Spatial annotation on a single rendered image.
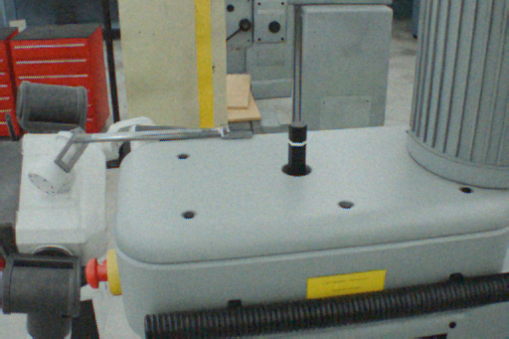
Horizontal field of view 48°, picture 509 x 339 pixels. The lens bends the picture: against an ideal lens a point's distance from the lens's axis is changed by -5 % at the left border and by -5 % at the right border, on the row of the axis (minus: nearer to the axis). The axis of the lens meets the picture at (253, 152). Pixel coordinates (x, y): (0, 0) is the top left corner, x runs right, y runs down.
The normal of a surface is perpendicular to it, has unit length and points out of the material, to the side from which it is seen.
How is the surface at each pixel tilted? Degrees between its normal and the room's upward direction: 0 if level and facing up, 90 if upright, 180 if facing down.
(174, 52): 90
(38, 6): 90
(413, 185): 0
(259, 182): 0
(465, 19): 90
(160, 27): 90
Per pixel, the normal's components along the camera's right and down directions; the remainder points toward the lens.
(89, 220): 0.82, -0.37
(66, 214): 0.18, -0.52
